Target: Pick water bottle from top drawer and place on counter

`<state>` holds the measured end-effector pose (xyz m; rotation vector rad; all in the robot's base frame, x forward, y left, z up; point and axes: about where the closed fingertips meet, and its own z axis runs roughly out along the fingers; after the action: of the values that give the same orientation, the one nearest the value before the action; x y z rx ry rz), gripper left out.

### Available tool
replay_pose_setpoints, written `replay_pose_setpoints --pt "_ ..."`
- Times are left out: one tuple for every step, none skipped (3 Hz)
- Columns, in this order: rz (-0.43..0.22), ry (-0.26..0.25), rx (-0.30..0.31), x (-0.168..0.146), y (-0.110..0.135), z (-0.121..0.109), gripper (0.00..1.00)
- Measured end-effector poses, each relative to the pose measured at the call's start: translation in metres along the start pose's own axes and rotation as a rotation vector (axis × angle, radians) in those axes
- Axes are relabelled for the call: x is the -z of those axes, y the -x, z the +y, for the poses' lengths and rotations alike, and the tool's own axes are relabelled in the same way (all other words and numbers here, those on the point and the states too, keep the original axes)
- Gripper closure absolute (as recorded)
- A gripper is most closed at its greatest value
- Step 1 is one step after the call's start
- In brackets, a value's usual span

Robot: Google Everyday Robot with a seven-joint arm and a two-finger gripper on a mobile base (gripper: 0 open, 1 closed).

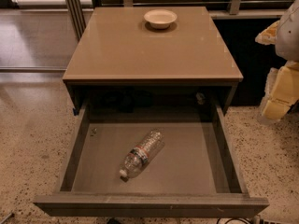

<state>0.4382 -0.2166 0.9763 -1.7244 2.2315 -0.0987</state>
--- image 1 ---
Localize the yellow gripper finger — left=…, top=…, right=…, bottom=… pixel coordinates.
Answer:
left=261, top=61, right=299, bottom=120
left=255, top=21, right=279, bottom=45

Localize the clear plastic water bottle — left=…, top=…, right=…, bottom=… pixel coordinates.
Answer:
left=120, top=130, right=164, bottom=179

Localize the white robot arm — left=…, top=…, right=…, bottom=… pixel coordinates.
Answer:
left=255, top=0, right=299, bottom=124

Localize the open grey top drawer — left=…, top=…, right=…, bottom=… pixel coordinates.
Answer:
left=34, top=104, right=269, bottom=217

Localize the brown cabinet with glossy top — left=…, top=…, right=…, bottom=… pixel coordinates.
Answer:
left=63, top=7, right=243, bottom=111

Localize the white ceramic bowl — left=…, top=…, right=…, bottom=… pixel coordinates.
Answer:
left=144, top=9, right=178, bottom=29

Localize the black cable on floor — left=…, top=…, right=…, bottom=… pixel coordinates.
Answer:
left=216, top=217, right=263, bottom=224

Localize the grey metal frame post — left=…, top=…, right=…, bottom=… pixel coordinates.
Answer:
left=65, top=0, right=86, bottom=41

